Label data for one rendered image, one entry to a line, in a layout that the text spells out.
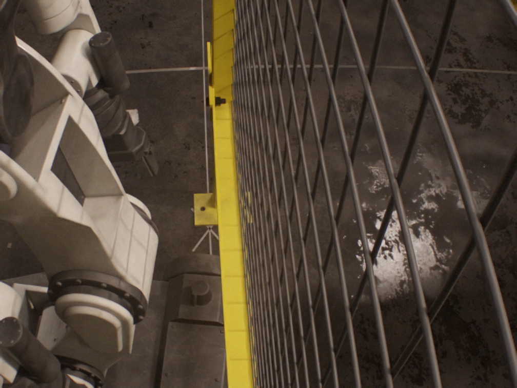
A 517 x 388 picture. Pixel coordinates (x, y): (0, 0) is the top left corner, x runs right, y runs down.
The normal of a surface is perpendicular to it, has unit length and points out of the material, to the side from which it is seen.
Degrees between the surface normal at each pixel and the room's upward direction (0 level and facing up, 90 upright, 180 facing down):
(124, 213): 80
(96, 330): 90
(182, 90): 0
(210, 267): 6
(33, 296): 90
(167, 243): 0
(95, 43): 11
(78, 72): 52
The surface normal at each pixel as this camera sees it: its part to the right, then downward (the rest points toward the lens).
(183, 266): -0.48, -0.53
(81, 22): -0.07, 0.80
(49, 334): -0.69, -0.47
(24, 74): 1.00, 0.07
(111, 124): 0.66, 0.51
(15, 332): -0.17, -0.60
